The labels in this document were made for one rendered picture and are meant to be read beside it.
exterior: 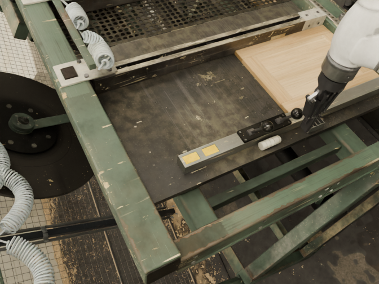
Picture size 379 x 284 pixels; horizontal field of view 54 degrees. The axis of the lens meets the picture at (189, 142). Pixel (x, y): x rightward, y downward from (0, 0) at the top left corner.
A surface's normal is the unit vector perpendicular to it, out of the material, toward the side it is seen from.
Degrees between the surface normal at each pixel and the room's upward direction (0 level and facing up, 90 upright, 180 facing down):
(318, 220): 0
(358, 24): 21
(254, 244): 0
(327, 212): 0
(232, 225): 60
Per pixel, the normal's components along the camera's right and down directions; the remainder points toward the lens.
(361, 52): -0.55, 0.67
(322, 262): -0.70, 0.00
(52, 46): 0.11, -0.58
